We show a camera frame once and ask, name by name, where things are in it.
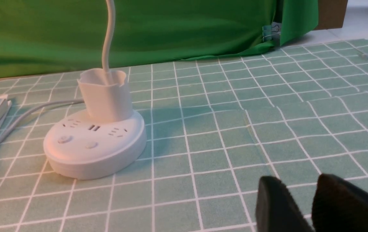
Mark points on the green checkered tablecloth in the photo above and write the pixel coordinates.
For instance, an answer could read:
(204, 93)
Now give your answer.
(214, 127)

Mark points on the white desk lamp with base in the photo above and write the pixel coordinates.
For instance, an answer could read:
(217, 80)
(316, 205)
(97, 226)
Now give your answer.
(108, 135)

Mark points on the brown cardboard box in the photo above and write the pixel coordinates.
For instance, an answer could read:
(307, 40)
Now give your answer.
(331, 14)

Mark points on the green backdrop cloth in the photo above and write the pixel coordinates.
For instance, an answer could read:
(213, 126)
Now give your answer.
(55, 36)

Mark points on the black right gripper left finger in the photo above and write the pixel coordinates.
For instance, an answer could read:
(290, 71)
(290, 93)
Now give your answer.
(276, 210)

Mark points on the metal binder clip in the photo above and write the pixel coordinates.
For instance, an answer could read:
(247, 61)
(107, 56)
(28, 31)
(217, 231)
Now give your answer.
(271, 32)

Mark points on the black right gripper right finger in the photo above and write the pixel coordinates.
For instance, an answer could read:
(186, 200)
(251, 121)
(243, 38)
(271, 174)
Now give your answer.
(339, 206)

